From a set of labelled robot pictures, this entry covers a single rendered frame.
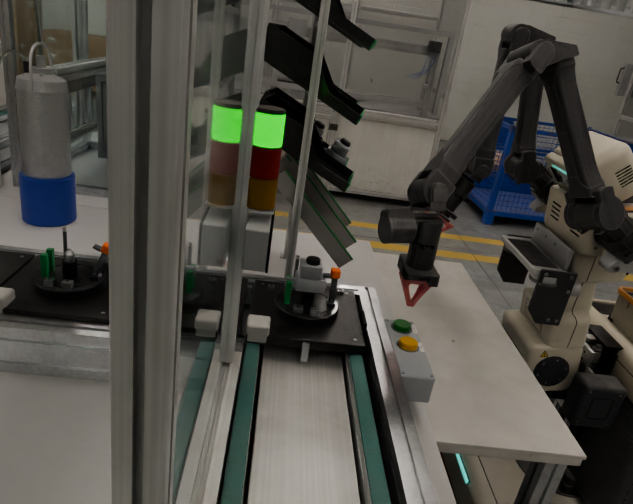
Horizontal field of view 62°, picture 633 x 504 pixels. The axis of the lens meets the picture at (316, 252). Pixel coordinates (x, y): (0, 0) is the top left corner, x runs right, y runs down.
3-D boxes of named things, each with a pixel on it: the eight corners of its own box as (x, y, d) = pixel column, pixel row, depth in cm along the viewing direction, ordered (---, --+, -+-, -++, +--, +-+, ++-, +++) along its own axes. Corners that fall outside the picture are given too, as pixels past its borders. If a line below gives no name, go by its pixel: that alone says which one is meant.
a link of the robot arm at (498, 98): (560, 54, 109) (523, 68, 119) (544, 33, 107) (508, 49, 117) (443, 211, 101) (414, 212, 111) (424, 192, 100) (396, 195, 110)
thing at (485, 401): (459, 270, 185) (461, 263, 183) (582, 468, 102) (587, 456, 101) (261, 245, 180) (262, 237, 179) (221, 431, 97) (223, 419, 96)
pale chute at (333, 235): (343, 249, 145) (356, 241, 144) (338, 268, 133) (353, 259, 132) (282, 167, 139) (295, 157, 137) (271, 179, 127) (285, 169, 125)
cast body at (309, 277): (322, 284, 115) (327, 255, 112) (324, 294, 111) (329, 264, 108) (284, 280, 114) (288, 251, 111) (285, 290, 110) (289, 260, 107)
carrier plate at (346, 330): (352, 297, 127) (354, 290, 127) (364, 354, 105) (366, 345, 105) (254, 286, 125) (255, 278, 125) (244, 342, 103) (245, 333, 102)
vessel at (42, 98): (79, 170, 168) (75, 44, 153) (61, 182, 155) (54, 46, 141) (34, 164, 167) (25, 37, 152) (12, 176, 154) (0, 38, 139)
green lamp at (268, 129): (282, 143, 83) (286, 111, 82) (281, 149, 79) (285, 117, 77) (251, 138, 83) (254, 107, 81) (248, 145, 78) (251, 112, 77)
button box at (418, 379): (408, 343, 121) (414, 320, 119) (429, 403, 102) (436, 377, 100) (378, 340, 121) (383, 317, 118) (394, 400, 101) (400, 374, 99)
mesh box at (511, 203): (560, 210, 612) (590, 126, 574) (601, 238, 532) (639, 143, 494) (457, 197, 600) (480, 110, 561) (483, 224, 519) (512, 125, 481)
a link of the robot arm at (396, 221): (448, 182, 102) (424, 185, 110) (396, 180, 98) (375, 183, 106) (447, 243, 103) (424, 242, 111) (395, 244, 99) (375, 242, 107)
